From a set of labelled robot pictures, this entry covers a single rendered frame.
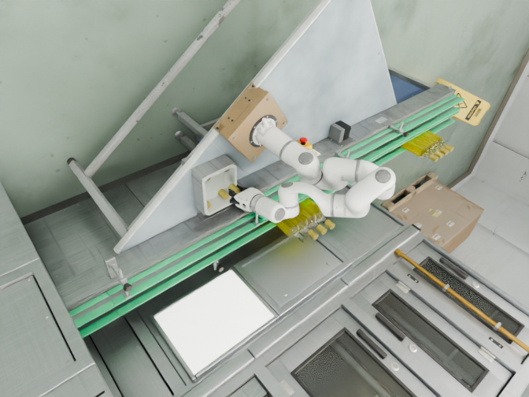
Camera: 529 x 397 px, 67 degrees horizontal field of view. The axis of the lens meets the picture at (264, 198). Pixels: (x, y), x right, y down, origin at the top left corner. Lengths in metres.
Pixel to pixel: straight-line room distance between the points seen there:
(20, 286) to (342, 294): 1.28
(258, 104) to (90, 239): 1.11
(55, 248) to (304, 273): 1.21
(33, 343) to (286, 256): 1.10
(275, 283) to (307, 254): 0.24
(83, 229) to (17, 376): 0.99
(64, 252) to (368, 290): 1.46
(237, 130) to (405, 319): 1.10
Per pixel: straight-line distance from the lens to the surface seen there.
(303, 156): 1.53
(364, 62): 2.23
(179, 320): 1.76
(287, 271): 1.90
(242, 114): 1.61
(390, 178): 1.42
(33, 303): 1.54
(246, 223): 1.86
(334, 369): 1.74
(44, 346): 1.44
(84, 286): 1.72
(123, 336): 1.82
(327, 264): 1.95
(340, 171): 1.51
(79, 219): 2.30
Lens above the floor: 1.93
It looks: 33 degrees down
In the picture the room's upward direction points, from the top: 130 degrees clockwise
